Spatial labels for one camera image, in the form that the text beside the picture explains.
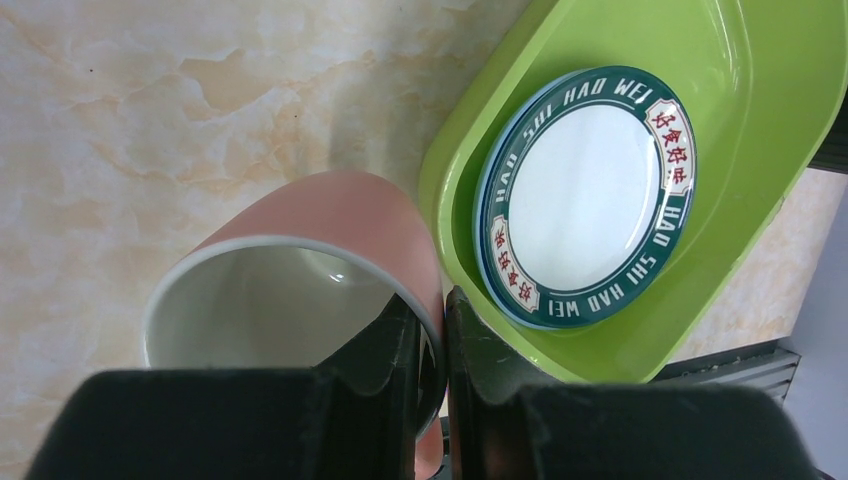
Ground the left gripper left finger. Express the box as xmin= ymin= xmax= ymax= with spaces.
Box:
xmin=27 ymin=297 xmax=420 ymax=479

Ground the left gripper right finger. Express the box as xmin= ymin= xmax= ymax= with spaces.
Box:
xmin=445 ymin=288 xmax=819 ymax=479

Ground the blue plate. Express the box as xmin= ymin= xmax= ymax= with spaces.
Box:
xmin=473 ymin=68 xmax=590 ymax=331

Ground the pink mug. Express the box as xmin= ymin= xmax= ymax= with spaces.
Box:
xmin=141 ymin=170 xmax=447 ymax=479

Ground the green-rimmed white plate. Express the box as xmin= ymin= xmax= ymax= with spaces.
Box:
xmin=482 ymin=65 xmax=698 ymax=329

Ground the green plastic basin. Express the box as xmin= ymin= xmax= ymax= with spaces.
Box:
xmin=419 ymin=1 xmax=847 ymax=383

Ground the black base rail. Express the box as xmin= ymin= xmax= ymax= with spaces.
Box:
xmin=652 ymin=340 xmax=801 ymax=405

